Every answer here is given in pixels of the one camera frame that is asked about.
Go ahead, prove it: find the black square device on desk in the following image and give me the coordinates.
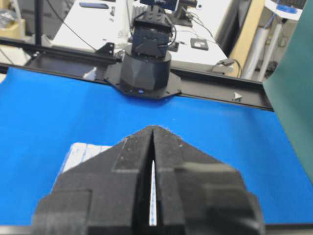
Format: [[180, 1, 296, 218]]
[[190, 38, 209, 51]]

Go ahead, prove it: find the black monitor stand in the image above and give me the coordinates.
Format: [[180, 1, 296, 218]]
[[168, 0, 198, 27]]

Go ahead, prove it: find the blue table mat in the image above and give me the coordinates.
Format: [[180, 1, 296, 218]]
[[0, 68, 313, 226]]

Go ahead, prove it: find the blue white striped towel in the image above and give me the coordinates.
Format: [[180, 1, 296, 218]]
[[60, 142, 157, 227]]

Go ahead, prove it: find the black aluminium frame rail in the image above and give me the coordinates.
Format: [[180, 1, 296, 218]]
[[0, 38, 273, 111]]

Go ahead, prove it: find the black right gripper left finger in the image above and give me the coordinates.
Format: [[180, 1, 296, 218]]
[[32, 126, 153, 235]]

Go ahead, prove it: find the dark green backdrop sheet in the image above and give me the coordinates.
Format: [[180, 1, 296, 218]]
[[263, 0, 313, 178]]

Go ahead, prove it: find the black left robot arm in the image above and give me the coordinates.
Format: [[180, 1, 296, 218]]
[[119, 0, 181, 98]]

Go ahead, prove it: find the white background desk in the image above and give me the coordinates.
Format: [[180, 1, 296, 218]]
[[52, 0, 226, 68]]

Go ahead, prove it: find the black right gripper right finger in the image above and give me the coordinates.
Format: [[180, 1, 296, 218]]
[[153, 126, 266, 235]]

